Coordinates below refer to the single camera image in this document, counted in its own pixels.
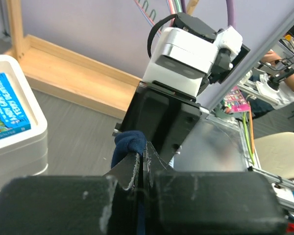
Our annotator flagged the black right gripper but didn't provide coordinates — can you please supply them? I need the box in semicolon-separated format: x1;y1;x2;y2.
114;82;205;161

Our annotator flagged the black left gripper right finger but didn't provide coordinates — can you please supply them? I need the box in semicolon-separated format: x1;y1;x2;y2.
143;142;287;235

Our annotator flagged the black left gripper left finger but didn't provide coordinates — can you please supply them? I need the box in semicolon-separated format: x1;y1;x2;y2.
0;154;140;235

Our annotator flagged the navy blue t shirt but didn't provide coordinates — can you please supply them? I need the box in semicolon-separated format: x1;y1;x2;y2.
111;130;147;168

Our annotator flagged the wooden clothes rack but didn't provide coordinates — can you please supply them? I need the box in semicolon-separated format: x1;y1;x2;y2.
4;0;199;119

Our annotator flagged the white drawer unit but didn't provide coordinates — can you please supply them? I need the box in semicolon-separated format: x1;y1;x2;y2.
0;55;49;190

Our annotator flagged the beige chair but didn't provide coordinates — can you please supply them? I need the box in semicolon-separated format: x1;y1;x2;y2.
254;132;294;179

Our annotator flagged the blue treehouse paperback book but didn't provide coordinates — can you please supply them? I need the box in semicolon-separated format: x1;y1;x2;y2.
0;73;31;139

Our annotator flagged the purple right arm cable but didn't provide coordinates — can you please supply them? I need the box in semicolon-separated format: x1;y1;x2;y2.
180;0;236;28

